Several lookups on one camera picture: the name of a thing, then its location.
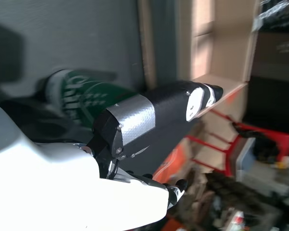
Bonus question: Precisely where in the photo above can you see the orange floor mat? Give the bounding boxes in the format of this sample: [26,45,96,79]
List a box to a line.
[151,141,184,181]

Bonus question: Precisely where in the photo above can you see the red metal frame chair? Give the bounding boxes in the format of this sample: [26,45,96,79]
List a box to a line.
[185,108,289,174]

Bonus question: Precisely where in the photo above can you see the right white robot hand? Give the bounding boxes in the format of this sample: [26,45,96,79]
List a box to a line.
[0,80,224,231]

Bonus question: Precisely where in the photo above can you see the green drink can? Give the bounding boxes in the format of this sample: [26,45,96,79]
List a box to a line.
[37,68,138,132]

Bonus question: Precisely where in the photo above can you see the brown cardboard paper box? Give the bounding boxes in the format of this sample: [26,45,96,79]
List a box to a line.
[138,0,262,120]

